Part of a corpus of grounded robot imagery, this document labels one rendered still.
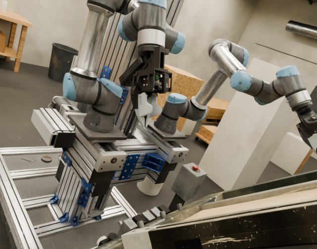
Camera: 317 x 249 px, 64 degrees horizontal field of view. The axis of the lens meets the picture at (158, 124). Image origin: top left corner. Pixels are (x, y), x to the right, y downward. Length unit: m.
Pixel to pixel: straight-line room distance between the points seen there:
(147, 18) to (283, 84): 0.60
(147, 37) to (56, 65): 4.67
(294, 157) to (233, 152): 2.69
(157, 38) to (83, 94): 0.54
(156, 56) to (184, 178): 0.97
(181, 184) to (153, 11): 1.06
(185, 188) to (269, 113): 2.11
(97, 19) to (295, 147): 5.41
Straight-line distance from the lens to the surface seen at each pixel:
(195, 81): 3.16
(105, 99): 1.17
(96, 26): 1.14
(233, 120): 3.60
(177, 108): 1.52
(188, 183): 1.51
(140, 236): 0.84
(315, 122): 0.98
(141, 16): 0.73
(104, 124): 1.22
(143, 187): 2.78
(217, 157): 3.72
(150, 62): 0.69
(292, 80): 1.07
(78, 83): 1.13
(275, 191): 1.12
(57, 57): 5.28
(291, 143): 6.11
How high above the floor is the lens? 1.55
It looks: 18 degrees down
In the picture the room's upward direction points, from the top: 23 degrees clockwise
